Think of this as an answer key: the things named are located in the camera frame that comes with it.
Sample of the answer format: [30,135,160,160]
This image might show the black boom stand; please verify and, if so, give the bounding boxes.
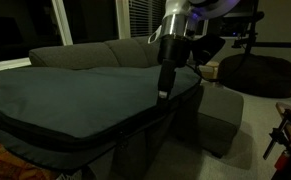
[224,0,291,58]

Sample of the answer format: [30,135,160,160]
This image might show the dark round bean bag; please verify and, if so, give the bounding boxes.
[217,53,291,99]

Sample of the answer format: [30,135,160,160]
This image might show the cream carpet rug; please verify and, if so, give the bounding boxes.
[84,79,291,180]

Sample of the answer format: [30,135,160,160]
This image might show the grey fabric sofa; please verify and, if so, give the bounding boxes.
[28,34,245,159]

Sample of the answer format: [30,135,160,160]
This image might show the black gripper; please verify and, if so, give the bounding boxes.
[157,34,190,99]

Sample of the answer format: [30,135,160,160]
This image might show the black bar clamp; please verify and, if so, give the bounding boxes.
[262,109,291,161]

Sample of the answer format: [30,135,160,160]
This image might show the orange patterned cloth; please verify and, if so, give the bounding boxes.
[0,143,64,180]

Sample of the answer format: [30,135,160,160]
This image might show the small wooden side table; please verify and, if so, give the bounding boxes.
[198,60,221,88]

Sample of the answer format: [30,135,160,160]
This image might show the slatted window blinds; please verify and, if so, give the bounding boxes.
[128,0,168,38]

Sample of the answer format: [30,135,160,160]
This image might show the white window frame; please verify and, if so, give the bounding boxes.
[0,0,133,74]

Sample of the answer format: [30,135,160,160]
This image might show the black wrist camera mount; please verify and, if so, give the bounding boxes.
[189,33,227,67]

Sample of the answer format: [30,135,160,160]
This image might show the small red item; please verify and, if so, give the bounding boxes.
[274,149,291,171]

